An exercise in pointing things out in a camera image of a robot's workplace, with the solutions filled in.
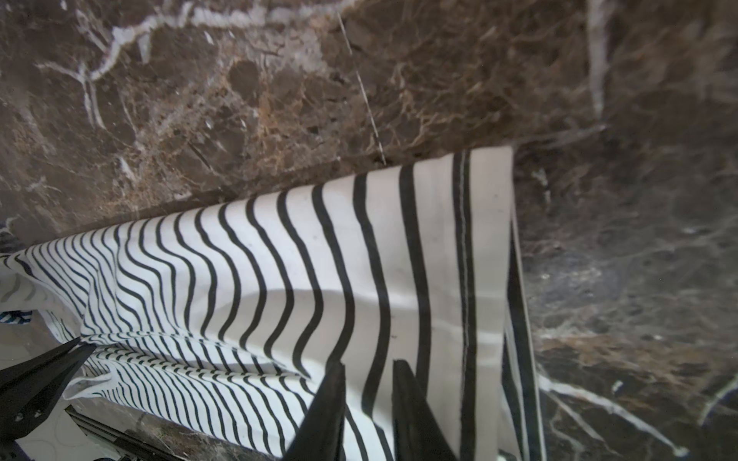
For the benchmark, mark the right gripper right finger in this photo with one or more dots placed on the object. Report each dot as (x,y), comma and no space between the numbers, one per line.
(417,435)

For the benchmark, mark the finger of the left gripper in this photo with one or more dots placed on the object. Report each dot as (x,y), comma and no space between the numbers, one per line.
(30,390)

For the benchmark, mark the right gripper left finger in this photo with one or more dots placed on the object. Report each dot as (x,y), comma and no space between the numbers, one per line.
(320,436)

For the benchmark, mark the black white striped tank top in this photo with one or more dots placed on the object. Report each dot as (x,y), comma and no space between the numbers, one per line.
(225,319)

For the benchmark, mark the blue white striped tank top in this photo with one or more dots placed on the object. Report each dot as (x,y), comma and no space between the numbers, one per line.
(16,317)

